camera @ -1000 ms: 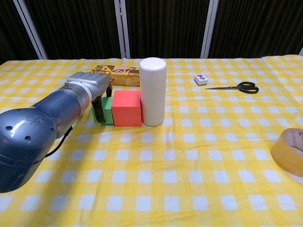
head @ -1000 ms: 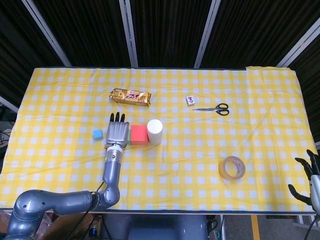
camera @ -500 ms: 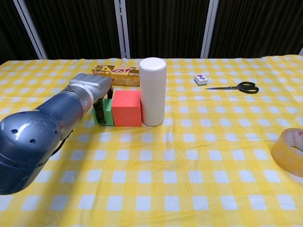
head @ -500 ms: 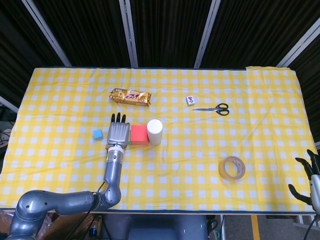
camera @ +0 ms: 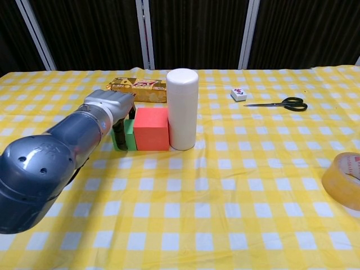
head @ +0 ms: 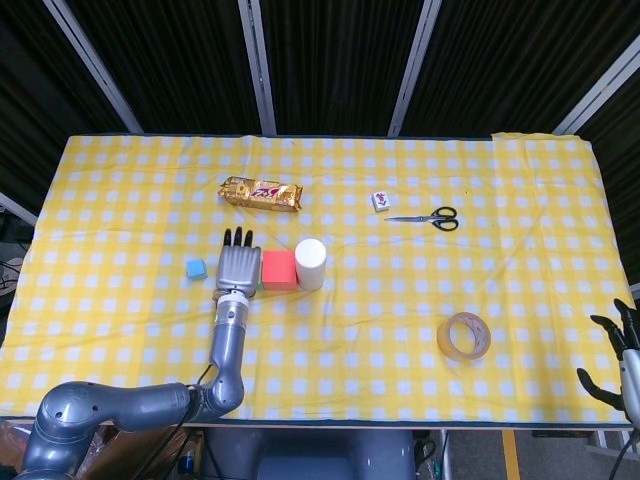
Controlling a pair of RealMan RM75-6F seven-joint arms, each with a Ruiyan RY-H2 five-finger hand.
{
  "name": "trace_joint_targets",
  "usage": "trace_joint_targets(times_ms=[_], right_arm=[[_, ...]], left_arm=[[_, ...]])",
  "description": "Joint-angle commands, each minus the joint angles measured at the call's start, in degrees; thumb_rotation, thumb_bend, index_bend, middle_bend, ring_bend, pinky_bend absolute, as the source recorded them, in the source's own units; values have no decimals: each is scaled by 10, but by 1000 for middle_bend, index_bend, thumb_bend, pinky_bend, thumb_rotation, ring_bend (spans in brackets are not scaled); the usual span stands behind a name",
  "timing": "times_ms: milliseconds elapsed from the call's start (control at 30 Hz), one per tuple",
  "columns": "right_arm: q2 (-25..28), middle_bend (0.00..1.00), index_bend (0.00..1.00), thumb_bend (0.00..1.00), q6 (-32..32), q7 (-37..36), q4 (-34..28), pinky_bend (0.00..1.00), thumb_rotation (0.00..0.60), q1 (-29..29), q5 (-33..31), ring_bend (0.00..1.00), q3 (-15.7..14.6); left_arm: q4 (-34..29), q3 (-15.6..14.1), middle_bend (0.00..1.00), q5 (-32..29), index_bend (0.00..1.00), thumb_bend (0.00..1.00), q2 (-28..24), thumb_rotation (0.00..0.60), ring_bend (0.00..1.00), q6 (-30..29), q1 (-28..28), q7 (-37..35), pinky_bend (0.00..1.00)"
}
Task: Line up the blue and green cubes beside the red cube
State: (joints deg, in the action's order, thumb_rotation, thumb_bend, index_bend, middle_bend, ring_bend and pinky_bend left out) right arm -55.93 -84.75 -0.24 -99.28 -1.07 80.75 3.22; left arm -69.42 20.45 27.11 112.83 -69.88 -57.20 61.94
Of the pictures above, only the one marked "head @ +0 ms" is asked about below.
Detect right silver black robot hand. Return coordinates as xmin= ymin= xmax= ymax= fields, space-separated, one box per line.
xmin=576 ymin=298 xmax=640 ymax=426

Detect yellow white checkered tablecloth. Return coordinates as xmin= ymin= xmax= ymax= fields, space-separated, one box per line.
xmin=0 ymin=132 xmax=637 ymax=426

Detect gold snack packet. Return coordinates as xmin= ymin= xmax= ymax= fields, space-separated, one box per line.
xmin=217 ymin=175 xmax=305 ymax=214

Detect clear packing tape roll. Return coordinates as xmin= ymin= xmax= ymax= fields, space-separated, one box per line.
xmin=436 ymin=311 xmax=492 ymax=361

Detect brown cardboard box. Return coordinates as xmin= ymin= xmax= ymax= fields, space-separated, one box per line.
xmin=82 ymin=424 xmax=201 ymax=480

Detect white cylindrical bottle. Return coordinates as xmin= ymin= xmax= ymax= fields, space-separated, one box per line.
xmin=294 ymin=238 xmax=328 ymax=292

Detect black handled scissors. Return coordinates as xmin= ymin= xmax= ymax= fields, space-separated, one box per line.
xmin=383 ymin=206 xmax=460 ymax=232

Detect large red cube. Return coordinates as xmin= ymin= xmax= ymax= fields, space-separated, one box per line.
xmin=260 ymin=250 xmax=297 ymax=292

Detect white metal frame post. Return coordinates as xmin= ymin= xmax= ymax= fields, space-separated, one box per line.
xmin=387 ymin=0 xmax=441 ymax=136
xmin=237 ymin=0 xmax=278 ymax=135
xmin=42 ymin=0 xmax=145 ymax=134
xmin=553 ymin=42 xmax=640 ymax=136

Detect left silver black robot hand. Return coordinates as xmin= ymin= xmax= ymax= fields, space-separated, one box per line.
xmin=215 ymin=227 xmax=264 ymax=301

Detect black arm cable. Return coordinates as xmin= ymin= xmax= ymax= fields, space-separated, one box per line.
xmin=130 ymin=363 xmax=214 ymax=480

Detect white metal frame bar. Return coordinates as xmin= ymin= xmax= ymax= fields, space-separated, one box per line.
xmin=0 ymin=191 xmax=39 ymax=224

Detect black curtain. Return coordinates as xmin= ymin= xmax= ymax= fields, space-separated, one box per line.
xmin=0 ymin=0 xmax=640 ymax=216

